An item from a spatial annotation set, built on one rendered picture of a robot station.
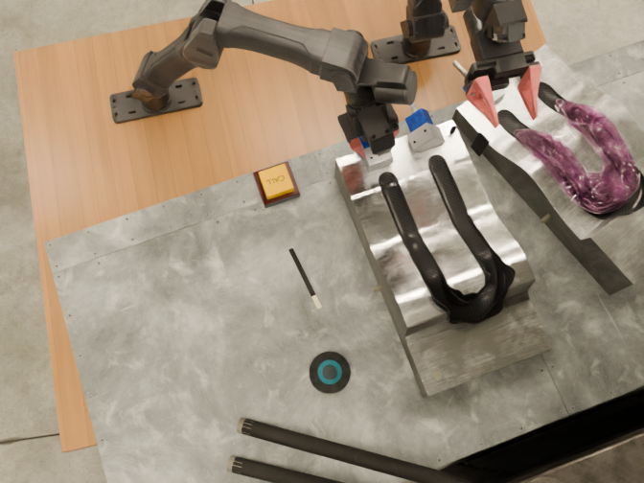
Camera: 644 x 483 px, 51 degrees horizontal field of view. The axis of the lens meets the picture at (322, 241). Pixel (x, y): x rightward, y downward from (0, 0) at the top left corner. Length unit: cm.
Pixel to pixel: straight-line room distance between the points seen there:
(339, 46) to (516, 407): 77
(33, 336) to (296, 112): 124
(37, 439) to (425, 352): 139
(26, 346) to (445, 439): 145
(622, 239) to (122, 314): 100
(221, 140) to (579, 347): 87
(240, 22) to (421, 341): 67
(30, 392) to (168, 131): 111
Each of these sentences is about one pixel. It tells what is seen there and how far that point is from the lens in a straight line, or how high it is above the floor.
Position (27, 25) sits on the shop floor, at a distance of 281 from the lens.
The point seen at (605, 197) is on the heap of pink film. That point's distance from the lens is 145.
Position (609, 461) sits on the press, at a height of 79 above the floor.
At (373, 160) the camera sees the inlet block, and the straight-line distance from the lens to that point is 131.
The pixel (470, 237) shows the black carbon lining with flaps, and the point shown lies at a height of 90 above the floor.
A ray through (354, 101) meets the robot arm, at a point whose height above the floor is 110.
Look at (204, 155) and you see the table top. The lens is 149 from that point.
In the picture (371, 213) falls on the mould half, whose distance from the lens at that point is 134.
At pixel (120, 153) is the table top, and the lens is 154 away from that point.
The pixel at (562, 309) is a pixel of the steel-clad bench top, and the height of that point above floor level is 80.
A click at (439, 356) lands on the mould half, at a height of 86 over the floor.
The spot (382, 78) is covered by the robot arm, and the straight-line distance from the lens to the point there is 114.
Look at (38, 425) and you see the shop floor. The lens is 232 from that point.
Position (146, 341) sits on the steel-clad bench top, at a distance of 140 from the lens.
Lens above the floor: 215
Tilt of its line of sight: 74 degrees down
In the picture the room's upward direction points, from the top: 1 degrees clockwise
